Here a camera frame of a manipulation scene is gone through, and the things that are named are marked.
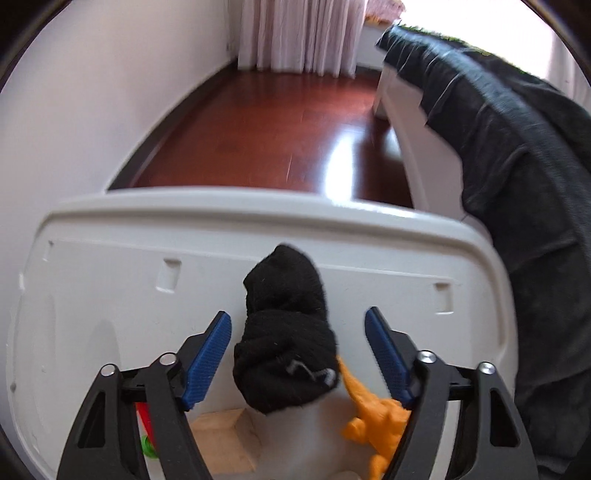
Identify orange toy dinosaur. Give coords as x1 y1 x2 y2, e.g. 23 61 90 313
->
337 356 411 479

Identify black sock ball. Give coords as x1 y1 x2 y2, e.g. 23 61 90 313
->
232 244 341 415

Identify dark bed cover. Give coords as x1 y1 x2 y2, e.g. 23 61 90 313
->
378 26 590 479

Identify grey plastic storage box lid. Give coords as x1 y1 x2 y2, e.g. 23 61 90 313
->
7 188 518 479

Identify pink patterned left curtain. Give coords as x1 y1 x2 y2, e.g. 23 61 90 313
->
238 0 367 78

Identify folded pink blankets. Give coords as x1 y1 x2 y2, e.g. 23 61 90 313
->
365 0 406 24

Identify red green toy car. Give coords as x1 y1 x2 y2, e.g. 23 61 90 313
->
135 402 158 459

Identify wooden cube block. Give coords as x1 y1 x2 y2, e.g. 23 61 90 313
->
190 409 262 475

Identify white bed frame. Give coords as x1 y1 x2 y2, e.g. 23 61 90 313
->
374 65 466 221

